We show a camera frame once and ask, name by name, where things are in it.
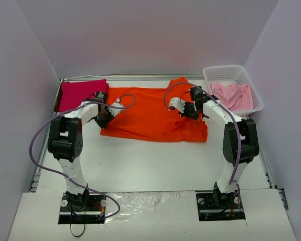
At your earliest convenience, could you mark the orange t-shirt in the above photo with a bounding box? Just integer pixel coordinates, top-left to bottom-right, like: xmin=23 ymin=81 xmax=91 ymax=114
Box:
xmin=100 ymin=77 xmax=208 ymax=143

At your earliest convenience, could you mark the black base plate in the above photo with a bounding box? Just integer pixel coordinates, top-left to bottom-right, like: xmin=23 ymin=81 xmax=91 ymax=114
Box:
xmin=58 ymin=193 xmax=107 ymax=224
xmin=196 ymin=191 xmax=245 ymax=221

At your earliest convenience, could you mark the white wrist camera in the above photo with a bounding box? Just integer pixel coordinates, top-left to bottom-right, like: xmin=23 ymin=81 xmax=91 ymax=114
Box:
xmin=169 ymin=97 xmax=186 ymax=113
xmin=107 ymin=102 xmax=125 ymax=117

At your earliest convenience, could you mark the pink t-shirt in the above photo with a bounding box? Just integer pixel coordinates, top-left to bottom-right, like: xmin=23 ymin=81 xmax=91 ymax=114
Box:
xmin=210 ymin=82 xmax=253 ymax=111

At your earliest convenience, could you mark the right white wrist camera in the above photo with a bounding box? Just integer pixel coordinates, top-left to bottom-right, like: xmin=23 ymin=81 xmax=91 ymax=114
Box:
xmin=169 ymin=97 xmax=186 ymax=113

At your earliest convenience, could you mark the folded magenta t-shirt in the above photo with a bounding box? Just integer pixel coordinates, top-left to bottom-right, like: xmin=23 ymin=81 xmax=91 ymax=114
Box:
xmin=54 ymin=79 xmax=109 ymax=112

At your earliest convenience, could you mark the white plastic basket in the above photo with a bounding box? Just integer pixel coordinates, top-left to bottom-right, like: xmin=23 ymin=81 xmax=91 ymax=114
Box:
xmin=203 ymin=65 xmax=264 ymax=116

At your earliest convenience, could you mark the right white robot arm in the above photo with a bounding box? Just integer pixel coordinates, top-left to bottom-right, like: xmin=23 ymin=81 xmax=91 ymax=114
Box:
xmin=169 ymin=86 xmax=259 ymax=207

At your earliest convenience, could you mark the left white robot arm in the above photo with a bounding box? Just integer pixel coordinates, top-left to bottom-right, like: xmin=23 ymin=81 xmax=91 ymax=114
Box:
xmin=48 ymin=92 xmax=123 ymax=210

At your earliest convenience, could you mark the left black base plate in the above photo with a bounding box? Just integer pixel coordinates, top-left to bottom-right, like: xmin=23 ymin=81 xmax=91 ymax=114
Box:
xmin=58 ymin=193 xmax=107 ymax=224

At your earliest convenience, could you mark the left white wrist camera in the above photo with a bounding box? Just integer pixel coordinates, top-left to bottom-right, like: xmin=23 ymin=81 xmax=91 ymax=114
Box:
xmin=107 ymin=102 xmax=125 ymax=117

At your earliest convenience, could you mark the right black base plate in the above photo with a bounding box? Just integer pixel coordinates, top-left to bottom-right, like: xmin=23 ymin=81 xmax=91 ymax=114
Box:
xmin=196 ymin=191 xmax=245 ymax=221

